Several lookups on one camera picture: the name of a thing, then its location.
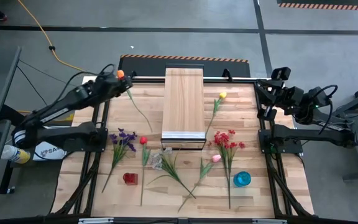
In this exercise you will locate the yellow artificial tulip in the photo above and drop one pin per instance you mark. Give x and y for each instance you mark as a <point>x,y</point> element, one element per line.
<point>222,95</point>

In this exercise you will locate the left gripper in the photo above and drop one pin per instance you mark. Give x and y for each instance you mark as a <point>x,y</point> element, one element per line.
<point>109,84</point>

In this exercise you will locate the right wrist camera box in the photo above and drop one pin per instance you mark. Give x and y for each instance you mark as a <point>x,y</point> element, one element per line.
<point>281,73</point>

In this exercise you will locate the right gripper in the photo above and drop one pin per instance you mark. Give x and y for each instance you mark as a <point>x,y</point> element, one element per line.
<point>291,96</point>

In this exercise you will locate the red artificial tulip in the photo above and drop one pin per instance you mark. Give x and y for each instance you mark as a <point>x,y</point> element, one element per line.
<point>143,140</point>

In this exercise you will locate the red blossom flower sprig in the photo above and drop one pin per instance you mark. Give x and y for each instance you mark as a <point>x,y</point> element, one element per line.
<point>224,138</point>

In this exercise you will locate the black table clamp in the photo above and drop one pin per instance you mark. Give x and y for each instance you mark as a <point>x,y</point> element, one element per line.
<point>132,74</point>
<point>227,74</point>

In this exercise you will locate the white printed cardboard box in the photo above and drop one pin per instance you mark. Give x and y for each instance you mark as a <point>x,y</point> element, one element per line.
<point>47,152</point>

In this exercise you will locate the silver metal bracket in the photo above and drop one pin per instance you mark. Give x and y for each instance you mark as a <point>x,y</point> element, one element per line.
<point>269,221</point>
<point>96,221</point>

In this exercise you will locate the pink artificial tulip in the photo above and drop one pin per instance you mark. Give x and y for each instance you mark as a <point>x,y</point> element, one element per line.
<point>216,158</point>

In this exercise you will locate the black metal frame shelf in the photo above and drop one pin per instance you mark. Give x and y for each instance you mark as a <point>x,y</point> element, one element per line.
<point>183,102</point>

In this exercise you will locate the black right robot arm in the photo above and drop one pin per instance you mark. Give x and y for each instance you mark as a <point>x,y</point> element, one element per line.
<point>322,135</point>

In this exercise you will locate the blue glass vase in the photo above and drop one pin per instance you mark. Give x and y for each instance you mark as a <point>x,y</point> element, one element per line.
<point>242,179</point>

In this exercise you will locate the white and yellow bottle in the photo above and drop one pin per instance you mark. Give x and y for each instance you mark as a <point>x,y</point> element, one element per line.
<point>17,154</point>

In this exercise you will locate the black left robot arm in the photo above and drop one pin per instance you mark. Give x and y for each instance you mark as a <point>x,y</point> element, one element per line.
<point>70,98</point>

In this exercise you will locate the orange artificial tulip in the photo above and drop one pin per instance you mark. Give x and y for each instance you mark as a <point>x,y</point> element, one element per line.
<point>120,74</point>

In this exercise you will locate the red glass vase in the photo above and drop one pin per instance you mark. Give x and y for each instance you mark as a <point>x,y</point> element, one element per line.
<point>130,179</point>

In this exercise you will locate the black hazard-striped floor mat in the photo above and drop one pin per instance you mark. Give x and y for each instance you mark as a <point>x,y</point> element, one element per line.
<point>328,6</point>
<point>148,67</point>

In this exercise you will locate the purple artificial flower sprig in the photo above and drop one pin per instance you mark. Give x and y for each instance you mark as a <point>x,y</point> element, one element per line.
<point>123,135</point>

